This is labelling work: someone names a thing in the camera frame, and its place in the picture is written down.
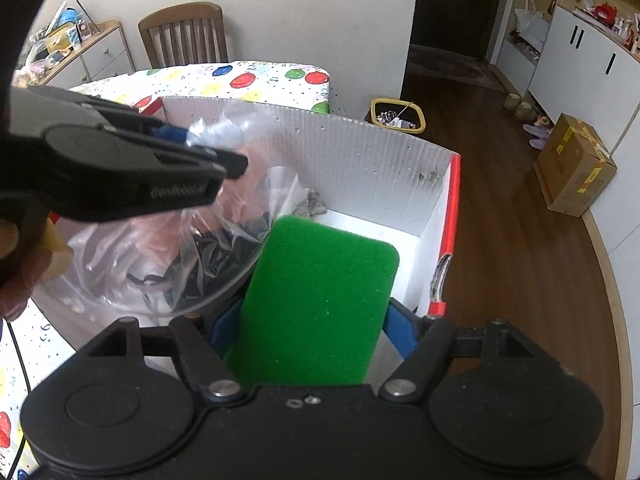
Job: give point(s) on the balloon printed tablecloth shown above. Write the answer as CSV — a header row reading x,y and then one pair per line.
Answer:
x,y
280,80

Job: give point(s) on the dark door mat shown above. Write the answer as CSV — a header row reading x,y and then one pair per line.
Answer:
x,y
450,70

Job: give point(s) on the yellow trash bin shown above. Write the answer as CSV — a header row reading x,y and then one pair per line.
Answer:
x,y
380,105

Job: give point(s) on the wooden side cabinet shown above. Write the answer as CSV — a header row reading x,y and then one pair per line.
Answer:
x,y
105,55

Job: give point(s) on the wooden chair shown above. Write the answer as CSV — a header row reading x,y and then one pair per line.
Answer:
x,y
185,30

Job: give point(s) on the plastic bag with pink items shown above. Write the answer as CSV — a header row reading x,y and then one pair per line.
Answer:
x,y
37,62

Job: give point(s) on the green sponge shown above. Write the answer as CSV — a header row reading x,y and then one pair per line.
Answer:
x,y
315,300

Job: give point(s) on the pale slipper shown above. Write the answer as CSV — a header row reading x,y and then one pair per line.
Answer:
x,y
536,129
540,142

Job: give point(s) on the blue yellow toy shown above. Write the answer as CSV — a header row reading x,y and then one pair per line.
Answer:
x,y
67,20

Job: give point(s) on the white wall cabinet unit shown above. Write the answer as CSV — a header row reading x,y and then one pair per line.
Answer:
x,y
575,60

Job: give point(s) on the white shopping bag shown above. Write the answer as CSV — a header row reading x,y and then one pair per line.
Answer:
x,y
531,25

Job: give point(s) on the cardboard box with yellow tape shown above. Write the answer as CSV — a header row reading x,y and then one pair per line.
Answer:
x,y
570,170

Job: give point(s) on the red cardboard box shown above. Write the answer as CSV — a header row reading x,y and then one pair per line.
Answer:
x,y
350,160

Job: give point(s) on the beige ceramic pot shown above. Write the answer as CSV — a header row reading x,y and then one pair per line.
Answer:
x,y
511,101
526,110

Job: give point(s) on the clear plastic bag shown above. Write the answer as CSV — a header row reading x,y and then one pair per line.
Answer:
x,y
100,260

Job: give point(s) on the dark door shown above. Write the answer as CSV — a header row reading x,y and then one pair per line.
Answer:
x,y
450,0

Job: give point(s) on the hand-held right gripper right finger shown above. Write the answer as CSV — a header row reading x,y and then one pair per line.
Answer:
x,y
400,325

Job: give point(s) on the red pouch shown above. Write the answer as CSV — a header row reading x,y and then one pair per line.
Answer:
x,y
604,14

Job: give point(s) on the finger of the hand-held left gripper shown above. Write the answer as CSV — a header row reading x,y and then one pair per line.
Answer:
x,y
150,157
172,135

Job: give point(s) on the person's left hand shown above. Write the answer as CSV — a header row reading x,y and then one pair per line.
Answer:
x,y
25,285

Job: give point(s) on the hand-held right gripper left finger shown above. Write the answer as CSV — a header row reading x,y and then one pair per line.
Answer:
x,y
225,327

